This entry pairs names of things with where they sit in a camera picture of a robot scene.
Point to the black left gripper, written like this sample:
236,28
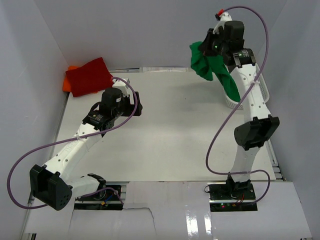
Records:
136,106

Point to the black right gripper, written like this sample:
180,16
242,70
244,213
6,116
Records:
206,44

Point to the green t shirt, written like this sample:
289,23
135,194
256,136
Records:
207,66

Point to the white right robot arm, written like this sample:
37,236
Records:
259,124

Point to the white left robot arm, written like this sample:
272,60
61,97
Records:
51,183

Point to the folded red t shirt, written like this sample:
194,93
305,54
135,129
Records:
90,78

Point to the folded orange t shirt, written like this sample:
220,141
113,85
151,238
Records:
66,87

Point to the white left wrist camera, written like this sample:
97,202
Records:
122,86

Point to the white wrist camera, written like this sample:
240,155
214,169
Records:
122,86
223,18

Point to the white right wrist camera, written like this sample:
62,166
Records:
223,18

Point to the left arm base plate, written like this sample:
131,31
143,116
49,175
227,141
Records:
106,200

